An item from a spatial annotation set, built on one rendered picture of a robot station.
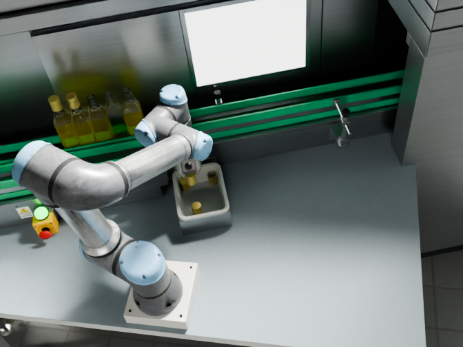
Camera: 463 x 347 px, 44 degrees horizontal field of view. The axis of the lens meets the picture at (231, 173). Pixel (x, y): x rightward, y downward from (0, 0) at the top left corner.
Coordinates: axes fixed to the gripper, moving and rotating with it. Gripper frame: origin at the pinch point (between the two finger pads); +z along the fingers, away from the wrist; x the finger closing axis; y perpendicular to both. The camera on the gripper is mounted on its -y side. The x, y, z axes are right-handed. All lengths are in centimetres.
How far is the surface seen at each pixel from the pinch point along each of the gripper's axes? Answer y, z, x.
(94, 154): 16.8, -2.0, 30.7
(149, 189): 7.0, 11.1, 15.1
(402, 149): -1, 10, -75
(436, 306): -25, 92, -92
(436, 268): -8, 92, -100
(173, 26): 33.9, -34.4, -4.9
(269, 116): 16.7, -2.4, -31.5
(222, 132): 17.3, 1.4, -14.4
